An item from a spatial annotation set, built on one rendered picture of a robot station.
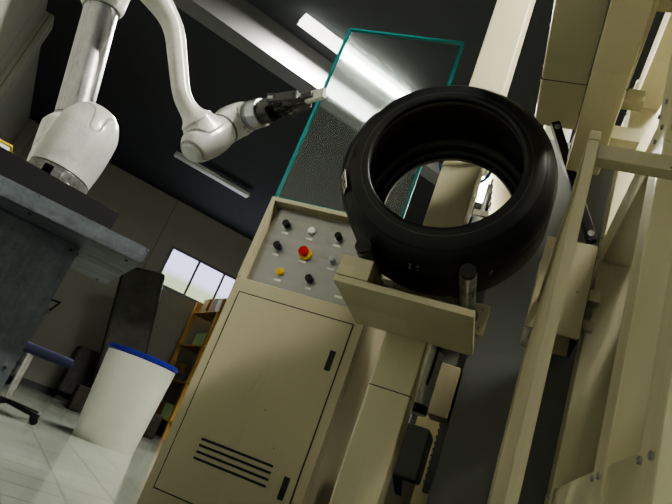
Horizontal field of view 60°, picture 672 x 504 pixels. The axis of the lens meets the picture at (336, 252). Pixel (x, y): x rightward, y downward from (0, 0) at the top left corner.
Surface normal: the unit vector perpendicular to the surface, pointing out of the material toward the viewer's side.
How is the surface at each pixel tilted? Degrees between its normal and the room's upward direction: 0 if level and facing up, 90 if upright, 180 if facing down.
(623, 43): 162
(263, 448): 90
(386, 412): 90
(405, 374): 90
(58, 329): 90
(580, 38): 180
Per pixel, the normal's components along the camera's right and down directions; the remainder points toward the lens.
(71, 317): 0.51, -0.14
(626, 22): -0.38, 0.70
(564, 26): -0.34, 0.88
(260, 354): -0.19, -0.42
